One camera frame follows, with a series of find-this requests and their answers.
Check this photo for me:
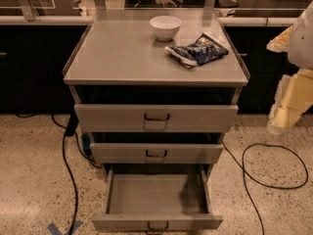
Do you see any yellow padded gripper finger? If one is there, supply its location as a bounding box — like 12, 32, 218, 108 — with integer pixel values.
266, 26, 292, 53
267, 69, 313, 135

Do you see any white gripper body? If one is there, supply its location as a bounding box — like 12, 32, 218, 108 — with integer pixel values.
288, 2, 313, 69

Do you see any grey bottom drawer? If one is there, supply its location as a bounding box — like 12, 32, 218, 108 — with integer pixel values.
93, 165, 223, 234

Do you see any grey drawer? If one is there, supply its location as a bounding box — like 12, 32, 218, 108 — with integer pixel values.
74, 104, 238, 133
90, 143, 223, 165
93, 165, 223, 234

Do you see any grey metal drawer cabinet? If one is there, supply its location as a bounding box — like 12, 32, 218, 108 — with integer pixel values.
62, 8, 251, 181

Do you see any grey middle drawer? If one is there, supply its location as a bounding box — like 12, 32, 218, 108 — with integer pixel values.
90, 143, 223, 165

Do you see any grey top drawer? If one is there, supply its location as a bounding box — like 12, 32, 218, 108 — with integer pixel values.
74, 104, 238, 133

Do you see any black counter cabinet right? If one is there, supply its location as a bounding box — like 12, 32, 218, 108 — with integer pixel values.
219, 17, 297, 114

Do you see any black counter cabinet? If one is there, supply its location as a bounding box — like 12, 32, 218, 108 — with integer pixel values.
219, 17, 297, 114
0, 24, 87, 114

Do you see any blue white snack bag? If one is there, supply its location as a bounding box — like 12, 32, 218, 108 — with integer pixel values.
164, 33, 229, 69

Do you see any white ceramic bowl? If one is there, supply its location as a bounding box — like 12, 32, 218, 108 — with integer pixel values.
150, 16, 181, 41

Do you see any black counter cabinet left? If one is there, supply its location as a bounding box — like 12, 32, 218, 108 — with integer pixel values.
0, 24, 87, 114

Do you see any black cable right floor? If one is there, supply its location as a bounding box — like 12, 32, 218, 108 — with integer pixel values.
222, 141, 309, 235

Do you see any black cable floor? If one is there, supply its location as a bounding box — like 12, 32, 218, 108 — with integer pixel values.
14, 112, 99, 235
222, 141, 309, 235

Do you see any black cable left floor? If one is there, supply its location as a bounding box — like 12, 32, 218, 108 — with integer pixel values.
14, 112, 99, 235

